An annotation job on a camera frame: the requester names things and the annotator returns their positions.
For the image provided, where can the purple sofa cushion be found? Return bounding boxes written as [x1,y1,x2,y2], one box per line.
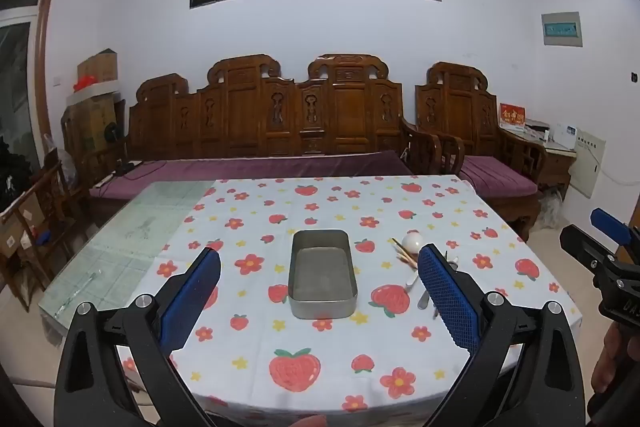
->
[90,152,416,200]

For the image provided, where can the large cardboard box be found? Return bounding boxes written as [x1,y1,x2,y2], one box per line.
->
[62,99,126,174]

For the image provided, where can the red desk calendar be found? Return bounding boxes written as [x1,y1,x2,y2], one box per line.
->
[498,103,527,129]

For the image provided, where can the clear plastic bag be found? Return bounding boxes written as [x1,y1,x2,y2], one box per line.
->
[541,187,572,231]

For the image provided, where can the glass door with wooden frame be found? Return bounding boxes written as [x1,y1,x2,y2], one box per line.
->
[0,0,62,208]

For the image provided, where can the white box with blue print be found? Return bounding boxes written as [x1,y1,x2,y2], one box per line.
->
[550,124,581,148]

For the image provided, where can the grey wall electrical panel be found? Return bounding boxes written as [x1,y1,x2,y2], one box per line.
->
[541,12,584,48]

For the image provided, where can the carved wooden armchair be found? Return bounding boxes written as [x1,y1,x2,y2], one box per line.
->
[414,62,548,243]

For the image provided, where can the small cardboard box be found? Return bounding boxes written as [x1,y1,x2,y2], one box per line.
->
[76,49,119,90]

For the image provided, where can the carved wooden sofa bench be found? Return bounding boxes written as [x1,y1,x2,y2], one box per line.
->
[90,53,466,218]

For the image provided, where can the white flat box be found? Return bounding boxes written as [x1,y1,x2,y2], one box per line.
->
[65,84,122,108]

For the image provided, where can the strawberry flower print tablecloth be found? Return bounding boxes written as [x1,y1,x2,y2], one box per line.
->
[112,174,583,427]

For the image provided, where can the purple armchair cushion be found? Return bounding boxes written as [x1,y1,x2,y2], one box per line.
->
[457,156,539,198]

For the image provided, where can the person's left hand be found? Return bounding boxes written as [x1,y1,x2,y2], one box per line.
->
[279,413,329,427]

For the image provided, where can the white wall cabinet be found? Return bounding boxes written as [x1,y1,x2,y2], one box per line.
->
[572,138,609,198]

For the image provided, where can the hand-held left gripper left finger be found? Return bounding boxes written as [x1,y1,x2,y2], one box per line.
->
[54,247,223,427]

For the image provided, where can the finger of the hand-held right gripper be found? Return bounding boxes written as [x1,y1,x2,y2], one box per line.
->
[590,207,633,250]
[559,224,618,273]

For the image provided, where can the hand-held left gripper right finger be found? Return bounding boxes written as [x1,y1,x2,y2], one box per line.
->
[416,243,587,427]

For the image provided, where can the rectangular metal tin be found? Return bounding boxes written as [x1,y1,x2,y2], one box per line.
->
[287,229,359,321]

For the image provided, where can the wooden side table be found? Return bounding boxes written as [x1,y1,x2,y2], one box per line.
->
[500,127,578,204]

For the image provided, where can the small wooden chair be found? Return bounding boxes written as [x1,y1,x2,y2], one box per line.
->
[0,162,96,313]

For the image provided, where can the person's right hand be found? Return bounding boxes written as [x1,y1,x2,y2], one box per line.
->
[591,322,634,403]

